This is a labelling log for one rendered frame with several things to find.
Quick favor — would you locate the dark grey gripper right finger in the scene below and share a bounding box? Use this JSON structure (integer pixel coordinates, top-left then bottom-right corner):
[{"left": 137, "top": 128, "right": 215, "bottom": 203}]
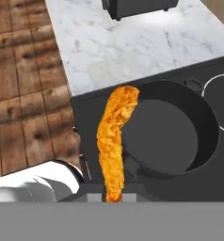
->
[{"left": 120, "top": 183, "right": 164, "bottom": 203}]

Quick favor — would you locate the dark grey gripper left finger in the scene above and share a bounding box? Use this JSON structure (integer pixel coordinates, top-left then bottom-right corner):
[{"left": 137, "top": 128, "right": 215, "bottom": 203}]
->
[{"left": 58, "top": 183, "right": 106, "bottom": 203}]

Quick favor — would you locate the orange frozen meat piece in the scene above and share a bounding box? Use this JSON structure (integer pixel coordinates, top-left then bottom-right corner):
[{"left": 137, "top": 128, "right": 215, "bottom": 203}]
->
[{"left": 96, "top": 85, "right": 140, "bottom": 203}]

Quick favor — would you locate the black cooking pot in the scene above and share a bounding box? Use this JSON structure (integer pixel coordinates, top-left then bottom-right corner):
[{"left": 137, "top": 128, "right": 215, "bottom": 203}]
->
[{"left": 120, "top": 79, "right": 221, "bottom": 186}]

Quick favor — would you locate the black stove with hob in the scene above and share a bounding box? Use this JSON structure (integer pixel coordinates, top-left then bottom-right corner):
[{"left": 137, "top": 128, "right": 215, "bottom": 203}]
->
[{"left": 70, "top": 55, "right": 224, "bottom": 203}]

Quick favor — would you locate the black round stove knob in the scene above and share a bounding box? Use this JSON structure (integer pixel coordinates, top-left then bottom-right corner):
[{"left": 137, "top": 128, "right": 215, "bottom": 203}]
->
[{"left": 184, "top": 77, "right": 205, "bottom": 95}]

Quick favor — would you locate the dark grey countertop appliance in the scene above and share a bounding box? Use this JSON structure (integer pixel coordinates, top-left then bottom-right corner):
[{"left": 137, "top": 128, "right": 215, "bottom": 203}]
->
[{"left": 101, "top": 0, "right": 180, "bottom": 22}]

